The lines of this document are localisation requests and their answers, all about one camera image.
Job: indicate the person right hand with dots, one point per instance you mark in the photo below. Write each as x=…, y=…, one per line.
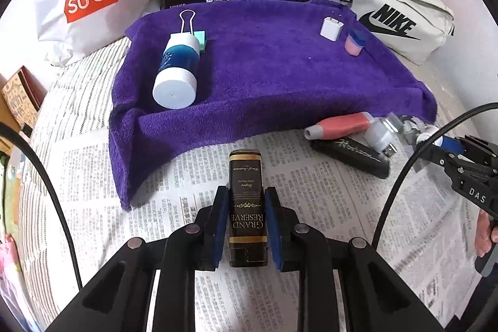
x=485, y=236

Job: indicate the white blue cylinder bottle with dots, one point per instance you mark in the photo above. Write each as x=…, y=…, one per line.
x=176, y=84

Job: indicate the newspaper sheet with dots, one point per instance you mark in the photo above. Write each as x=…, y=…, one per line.
x=371, y=294

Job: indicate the white USB night light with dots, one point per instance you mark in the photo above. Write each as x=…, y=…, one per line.
x=380, y=137

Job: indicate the clear plastic cup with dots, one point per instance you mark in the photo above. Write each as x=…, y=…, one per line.
x=412, y=129

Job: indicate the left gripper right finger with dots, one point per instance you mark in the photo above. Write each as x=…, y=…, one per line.
x=299, y=247

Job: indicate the pink grey handle tool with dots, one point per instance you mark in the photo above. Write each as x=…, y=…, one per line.
x=339, y=126

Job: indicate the black gold Grand Reserve tube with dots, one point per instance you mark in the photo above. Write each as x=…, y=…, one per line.
x=247, y=214

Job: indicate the pink jar blue lid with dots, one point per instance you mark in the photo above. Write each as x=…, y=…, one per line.
x=355, y=42

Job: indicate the green binder clip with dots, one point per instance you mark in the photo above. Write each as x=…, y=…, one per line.
x=187, y=17

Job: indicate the black Horizon case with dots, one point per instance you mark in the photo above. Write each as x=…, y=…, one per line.
x=354, y=154

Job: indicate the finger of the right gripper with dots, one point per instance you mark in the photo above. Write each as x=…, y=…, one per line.
x=445, y=156
x=476, y=149

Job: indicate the brown patterned book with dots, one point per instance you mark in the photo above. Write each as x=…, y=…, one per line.
x=24, y=95

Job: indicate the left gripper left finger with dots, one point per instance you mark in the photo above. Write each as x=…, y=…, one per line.
x=198, y=246

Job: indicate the purple towel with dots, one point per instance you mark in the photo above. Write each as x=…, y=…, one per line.
x=266, y=68

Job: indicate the white USB charger plug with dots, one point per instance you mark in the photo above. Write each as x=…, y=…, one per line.
x=331, y=28

